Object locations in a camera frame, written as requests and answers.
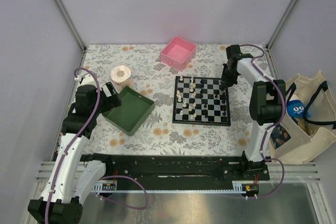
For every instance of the floral patterned table mat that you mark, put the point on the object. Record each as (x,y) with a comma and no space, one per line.
(158,135)

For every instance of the pink plastic box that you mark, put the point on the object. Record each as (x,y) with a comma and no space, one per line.
(178,53)

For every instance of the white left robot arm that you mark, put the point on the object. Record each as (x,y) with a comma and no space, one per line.
(64,195)

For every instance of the aluminium rail frame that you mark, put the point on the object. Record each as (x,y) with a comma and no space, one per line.
(45,171)

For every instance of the pink toilet paper roll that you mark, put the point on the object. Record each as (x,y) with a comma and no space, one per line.
(121,77)

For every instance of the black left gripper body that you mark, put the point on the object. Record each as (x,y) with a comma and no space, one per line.
(107,103)

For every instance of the black white chess board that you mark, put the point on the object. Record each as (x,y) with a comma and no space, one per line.
(200,101)

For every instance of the cream canvas tote bag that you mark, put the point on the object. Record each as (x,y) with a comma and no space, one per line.
(300,140)

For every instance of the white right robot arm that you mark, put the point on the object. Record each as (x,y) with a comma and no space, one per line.
(267,105)

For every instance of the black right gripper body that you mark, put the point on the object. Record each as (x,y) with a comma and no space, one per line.
(228,76)

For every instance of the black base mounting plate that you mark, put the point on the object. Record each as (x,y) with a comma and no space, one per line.
(167,174)

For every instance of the blue cartoon face package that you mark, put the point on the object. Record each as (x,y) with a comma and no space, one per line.
(295,108)

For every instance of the white slotted cable duct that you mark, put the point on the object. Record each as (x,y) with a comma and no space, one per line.
(101,187)

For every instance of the green plastic tray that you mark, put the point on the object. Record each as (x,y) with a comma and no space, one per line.
(132,113)

